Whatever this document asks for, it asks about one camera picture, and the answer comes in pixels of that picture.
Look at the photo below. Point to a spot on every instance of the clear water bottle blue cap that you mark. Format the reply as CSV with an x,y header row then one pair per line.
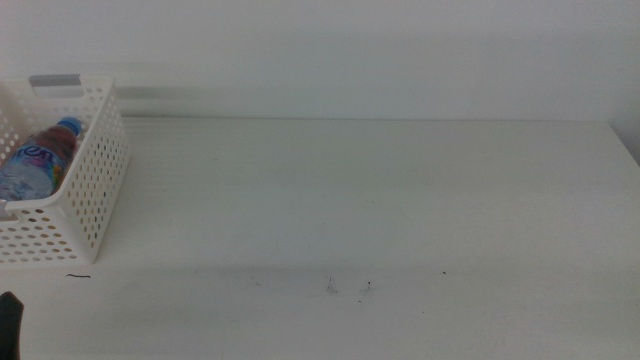
x,y
30,170

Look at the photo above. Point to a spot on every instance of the white perforated plastic basket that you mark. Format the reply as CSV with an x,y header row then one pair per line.
x,y
92,190

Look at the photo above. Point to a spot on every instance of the short black thread scrap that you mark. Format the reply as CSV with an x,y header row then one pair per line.
x,y
79,275

